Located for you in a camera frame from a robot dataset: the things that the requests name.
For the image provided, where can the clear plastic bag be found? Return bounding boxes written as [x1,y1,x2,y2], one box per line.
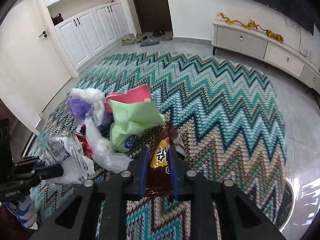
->
[84,117,133,173]

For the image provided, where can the white printed plastic bag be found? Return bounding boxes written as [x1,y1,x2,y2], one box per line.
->
[45,132,95,185]

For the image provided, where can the dark brown snack bag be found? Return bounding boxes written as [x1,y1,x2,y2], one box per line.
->
[144,124,186,197]

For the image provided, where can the red snack bag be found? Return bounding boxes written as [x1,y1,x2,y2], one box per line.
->
[76,125,93,159]

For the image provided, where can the green paper wrapper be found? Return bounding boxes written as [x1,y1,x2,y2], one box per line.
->
[108,100,165,153]

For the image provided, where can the pink plastic bag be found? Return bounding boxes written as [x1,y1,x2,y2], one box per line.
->
[106,84,151,113]

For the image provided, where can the dark red sleeve forearm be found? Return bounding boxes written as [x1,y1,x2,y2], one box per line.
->
[0,205,33,240]

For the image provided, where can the white round trash bin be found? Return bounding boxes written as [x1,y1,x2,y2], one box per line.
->
[274,178,295,232]

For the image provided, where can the left blue white gloved hand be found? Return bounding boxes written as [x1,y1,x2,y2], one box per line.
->
[5,195,38,230]

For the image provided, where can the zigzag patterned rug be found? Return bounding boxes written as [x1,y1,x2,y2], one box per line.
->
[29,52,287,239]

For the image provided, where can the cream interior door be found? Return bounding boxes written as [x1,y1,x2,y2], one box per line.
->
[1,0,71,132]

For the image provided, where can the beige shoes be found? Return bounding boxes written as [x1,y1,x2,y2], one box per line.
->
[121,36,142,46]

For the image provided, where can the grey slipper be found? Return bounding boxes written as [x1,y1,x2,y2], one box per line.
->
[140,35,160,47]

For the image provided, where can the black bag on shelf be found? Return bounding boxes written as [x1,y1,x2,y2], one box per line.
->
[51,13,64,25]

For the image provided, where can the brown door mat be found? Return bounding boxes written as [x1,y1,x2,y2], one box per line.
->
[144,31,173,41]

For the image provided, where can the white shoe cabinet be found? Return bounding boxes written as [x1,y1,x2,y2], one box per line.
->
[44,0,130,69]

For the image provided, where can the white tv cabinet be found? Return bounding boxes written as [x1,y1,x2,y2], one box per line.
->
[212,21,319,92]

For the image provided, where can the golden dragon ornament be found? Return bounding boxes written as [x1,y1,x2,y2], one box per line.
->
[216,12,284,43]

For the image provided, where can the dark brown entrance door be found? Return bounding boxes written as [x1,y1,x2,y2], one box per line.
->
[133,0,172,33]

